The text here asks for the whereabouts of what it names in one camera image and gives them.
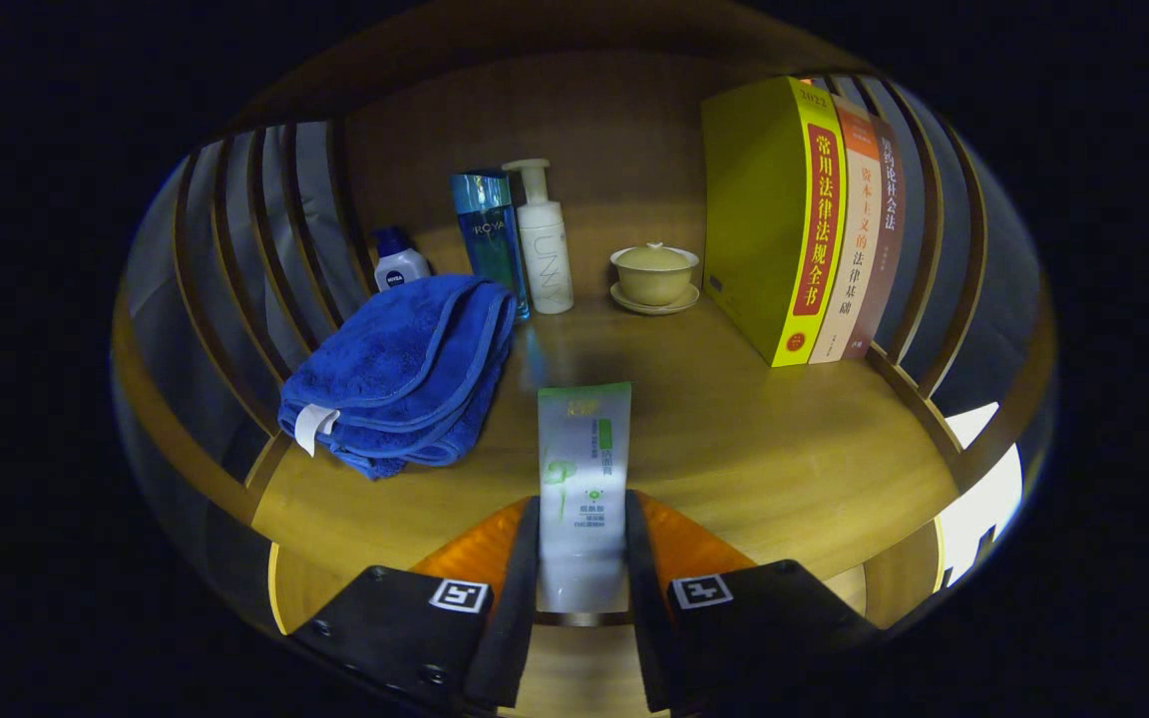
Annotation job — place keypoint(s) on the folded blue towel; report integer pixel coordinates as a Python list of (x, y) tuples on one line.
[(395, 359)]

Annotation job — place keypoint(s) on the beige lidded teacup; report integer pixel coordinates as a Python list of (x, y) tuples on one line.
[(654, 274)]

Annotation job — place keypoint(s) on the teal blue bottle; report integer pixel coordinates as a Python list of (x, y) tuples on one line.
[(490, 244)]

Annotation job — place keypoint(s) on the white pump bottle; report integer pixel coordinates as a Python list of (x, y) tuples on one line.
[(547, 259)]

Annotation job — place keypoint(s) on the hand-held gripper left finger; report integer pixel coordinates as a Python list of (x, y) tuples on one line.
[(515, 638)]

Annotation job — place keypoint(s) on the small white blue-capped bottle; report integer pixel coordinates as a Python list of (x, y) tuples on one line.
[(400, 269)]

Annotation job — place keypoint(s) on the beige saucer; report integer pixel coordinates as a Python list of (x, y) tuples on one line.
[(654, 308)]

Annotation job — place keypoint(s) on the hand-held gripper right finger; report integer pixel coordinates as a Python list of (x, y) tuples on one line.
[(646, 638)]

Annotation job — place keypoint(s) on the wooden countertop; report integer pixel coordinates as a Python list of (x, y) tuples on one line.
[(734, 439)]

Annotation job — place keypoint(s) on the thick yellow book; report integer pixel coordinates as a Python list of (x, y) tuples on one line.
[(749, 199)]

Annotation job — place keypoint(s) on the brown book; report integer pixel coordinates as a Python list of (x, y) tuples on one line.
[(889, 229)]

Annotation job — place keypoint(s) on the orange and white book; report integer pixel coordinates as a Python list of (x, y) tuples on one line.
[(859, 249)]

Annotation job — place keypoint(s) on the wooden cabinet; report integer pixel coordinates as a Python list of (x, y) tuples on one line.
[(584, 130)]

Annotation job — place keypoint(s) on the white green-print tube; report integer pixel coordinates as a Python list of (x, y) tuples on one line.
[(584, 469)]

